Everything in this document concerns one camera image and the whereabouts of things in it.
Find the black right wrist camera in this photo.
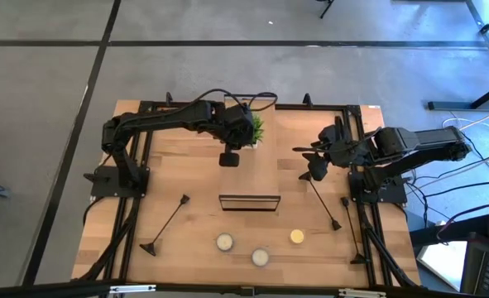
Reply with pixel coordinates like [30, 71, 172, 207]
[308, 156, 331, 182]

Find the wooden shelf black metal frame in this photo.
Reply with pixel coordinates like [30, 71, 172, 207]
[218, 94, 282, 213]

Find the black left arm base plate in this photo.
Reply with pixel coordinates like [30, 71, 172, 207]
[90, 165, 150, 199]

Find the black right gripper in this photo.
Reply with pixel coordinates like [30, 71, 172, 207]
[292, 115, 377, 169]

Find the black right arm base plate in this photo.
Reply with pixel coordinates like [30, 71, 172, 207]
[348, 171, 409, 204]

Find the black floor cable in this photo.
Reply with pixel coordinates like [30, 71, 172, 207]
[407, 180, 489, 200]

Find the black aluminium table frame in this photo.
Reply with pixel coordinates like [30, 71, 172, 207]
[72, 91, 421, 289]

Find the beige cable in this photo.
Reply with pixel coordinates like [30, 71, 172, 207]
[409, 148, 489, 185]
[454, 105, 489, 132]

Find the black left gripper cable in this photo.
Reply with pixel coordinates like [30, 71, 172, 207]
[177, 88, 279, 113]

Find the black rig crossbar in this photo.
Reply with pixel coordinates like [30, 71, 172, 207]
[0, 280, 489, 298]

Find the black desk foot bar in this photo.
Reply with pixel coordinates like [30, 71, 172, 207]
[428, 78, 489, 112]

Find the silver metal bracket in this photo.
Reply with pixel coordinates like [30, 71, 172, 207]
[109, 284, 157, 295]
[338, 288, 387, 298]

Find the green artificial plant white pot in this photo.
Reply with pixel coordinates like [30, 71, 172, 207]
[247, 112, 266, 149]

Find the white cable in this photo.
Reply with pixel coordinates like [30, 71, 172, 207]
[441, 117, 471, 133]

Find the black metal candlestick holder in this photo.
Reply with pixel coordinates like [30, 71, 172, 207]
[139, 194, 191, 257]
[298, 171, 343, 232]
[340, 196, 368, 266]

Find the white board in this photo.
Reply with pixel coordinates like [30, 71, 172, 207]
[416, 240, 468, 291]

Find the black chair leg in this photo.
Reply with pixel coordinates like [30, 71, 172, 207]
[316, 0, 336, 20]

